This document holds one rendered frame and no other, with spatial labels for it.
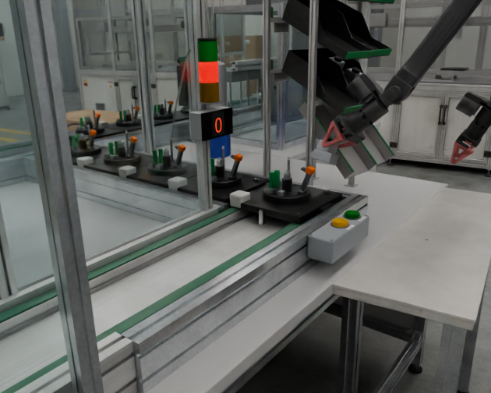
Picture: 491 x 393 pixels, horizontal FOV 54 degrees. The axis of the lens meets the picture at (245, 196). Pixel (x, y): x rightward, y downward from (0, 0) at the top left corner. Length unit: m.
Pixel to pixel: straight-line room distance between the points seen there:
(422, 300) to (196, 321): 0.52
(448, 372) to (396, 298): 0.21
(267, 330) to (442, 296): 0.42
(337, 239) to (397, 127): 4.38
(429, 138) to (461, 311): 4.40
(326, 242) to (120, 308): 0.49
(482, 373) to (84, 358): 2.00
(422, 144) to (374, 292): 4.40
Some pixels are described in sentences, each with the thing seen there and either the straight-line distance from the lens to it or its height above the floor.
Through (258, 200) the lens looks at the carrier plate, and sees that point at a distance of 1.38.
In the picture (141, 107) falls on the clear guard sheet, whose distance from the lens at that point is 1.15.
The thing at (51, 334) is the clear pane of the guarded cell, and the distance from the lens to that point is 0.68.
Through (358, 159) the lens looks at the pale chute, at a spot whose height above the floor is 1.02.
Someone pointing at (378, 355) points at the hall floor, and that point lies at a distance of 2.42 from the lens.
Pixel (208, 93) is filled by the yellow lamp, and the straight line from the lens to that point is 1.24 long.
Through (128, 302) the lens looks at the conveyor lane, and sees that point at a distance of 1.02.
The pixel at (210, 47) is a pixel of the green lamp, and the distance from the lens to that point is 1.23.
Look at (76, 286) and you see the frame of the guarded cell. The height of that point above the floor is 1.12.
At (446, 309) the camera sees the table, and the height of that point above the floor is 0.86.
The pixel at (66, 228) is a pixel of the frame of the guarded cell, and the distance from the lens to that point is 0.62.
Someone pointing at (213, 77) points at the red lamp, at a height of 1.32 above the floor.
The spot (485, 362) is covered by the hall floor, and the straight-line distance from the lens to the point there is 2.54.
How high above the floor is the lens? 1.43
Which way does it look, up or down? 19 degrees down
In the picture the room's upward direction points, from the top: 1 degrees counter-clockwise
